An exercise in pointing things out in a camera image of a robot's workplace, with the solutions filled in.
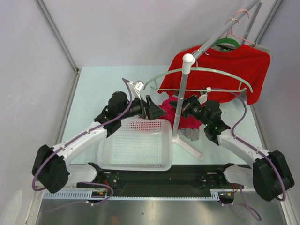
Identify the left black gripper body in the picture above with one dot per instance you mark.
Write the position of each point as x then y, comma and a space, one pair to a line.
145, 111

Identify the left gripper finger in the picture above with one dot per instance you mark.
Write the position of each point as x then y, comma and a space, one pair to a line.
152, 107
157, 114

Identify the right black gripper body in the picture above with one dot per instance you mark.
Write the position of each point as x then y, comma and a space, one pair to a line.
191, 107

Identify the pale green hanger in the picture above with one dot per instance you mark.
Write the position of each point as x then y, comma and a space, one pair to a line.
215, 68

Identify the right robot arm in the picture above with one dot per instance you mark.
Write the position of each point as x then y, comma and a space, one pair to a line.
271, 175

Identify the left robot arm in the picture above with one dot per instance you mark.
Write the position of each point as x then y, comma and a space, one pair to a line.
50, 168

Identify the red t shirt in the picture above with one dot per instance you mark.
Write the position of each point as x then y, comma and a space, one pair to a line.
245, 62

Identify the dark green hanger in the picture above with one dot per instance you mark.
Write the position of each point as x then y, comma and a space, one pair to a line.
226, 40

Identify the grey cloth on table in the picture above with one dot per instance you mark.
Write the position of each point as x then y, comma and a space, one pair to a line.
191, 133

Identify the white perforated plastic basket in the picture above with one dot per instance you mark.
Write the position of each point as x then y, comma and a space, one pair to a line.
138, 145

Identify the grey garment behind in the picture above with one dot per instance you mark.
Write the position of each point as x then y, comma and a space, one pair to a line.
261, 48

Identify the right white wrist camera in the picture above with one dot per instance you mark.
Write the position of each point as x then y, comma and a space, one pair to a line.
204, 94

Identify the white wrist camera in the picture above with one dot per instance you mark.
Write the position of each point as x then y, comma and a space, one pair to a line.
204, 94
138, 88

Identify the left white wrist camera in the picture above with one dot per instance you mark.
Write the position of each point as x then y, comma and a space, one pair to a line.
138, 88

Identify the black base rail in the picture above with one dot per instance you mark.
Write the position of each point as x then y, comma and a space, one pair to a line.
178, 178

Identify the white slotted cable duct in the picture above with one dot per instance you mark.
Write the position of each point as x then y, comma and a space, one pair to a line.
97, 195

